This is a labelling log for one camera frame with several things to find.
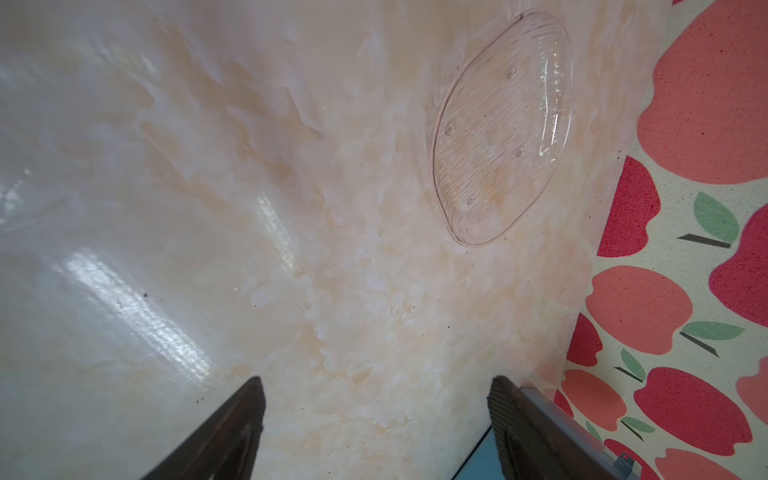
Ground clear glass plate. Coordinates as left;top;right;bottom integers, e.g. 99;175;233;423
431;9;573;247

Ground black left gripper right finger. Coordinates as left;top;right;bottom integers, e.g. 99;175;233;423
487;376;624;479

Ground blue plastic bin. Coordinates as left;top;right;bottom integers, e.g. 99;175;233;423
452;427;505;480

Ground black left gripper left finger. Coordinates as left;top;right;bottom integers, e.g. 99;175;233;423
144;376;266;480

